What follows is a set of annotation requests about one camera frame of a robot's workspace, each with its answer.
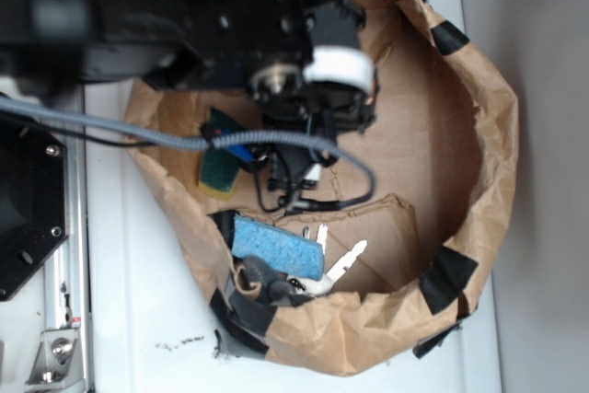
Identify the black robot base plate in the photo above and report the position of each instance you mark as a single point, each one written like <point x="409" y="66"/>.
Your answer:
<point x="33" y="200"/>

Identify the blue sponge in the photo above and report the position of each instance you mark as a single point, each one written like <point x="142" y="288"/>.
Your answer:
<point x="284" y="251"/>

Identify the white tape roll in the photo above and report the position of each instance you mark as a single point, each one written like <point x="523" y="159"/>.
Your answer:
<point x="342" y="65"/>

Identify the brown paper bag bin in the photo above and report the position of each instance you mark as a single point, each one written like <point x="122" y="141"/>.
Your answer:
<point x="444" y="149"/>

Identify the white plastic keys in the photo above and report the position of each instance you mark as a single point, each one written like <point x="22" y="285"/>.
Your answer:
<point x="323" y="286"/>

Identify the green and yellow sponge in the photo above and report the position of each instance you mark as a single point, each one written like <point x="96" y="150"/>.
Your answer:
<point x="219" y="169"/>

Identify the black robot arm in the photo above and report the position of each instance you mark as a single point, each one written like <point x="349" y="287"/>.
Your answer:
<point x="43" y="45"/>

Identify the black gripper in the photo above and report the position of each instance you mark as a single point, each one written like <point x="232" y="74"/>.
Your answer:
<point x="260" y="46"/>

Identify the aluminium frame rail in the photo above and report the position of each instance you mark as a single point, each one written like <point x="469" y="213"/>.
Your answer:
<point x="64" y="359"/>

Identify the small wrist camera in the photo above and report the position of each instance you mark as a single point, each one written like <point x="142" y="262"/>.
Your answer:
<point x="293" y="169"/>

